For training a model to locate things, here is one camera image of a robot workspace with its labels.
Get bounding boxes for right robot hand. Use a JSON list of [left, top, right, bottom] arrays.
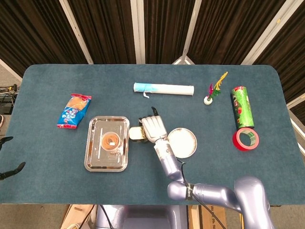
[[133, 106, 169, 144]]

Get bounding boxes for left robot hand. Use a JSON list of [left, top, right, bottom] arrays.
[[0, 136, 26, 181]]

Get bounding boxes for black luncheon meat can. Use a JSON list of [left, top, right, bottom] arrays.
[[129, 125, 147, 144]]

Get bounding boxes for clear plastic rubber band jar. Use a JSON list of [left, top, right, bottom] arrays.
[[101, 131, 125, 155]]

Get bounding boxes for round stainless steel plate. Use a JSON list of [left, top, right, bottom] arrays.
[[167, 127, 198, 159]]

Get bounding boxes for white and blue rolled tube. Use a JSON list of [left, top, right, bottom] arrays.
[[133, 82, 195, 99]]

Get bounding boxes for colourful feather shuttlecock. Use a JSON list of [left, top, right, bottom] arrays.
[[203, 71, 229, 106]]

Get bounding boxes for rectangular stainless steel tray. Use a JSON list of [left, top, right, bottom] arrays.
[[83, 115, 131, 173]]

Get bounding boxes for red tape roll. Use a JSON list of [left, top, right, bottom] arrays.
[[232, 127, 261, 152]]

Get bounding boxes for blue snack bag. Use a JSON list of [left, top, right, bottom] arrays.
[[56, 93, 92, 130]]

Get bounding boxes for grey robot torso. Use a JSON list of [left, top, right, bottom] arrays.
[[95, 204, 189, 229]]

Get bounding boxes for green chips tube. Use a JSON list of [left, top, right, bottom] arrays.
[[231, 86, 255, 129]]

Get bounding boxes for brown cardboard box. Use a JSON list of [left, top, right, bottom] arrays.
[[197, 204, 242, 229]]

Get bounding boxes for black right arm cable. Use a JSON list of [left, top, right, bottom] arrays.
[[177, 160, 228, 229]]

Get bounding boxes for black floor cables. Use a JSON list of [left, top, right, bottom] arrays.
[[0, 83, 19, 115]]

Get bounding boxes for white partition post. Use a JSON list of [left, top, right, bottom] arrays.
[[59, 0, 94, 65], [130, 0, 146, 64], [286, 93, 305, 153], [240, 0, 294, 66], [172, 0, 203, 65]]

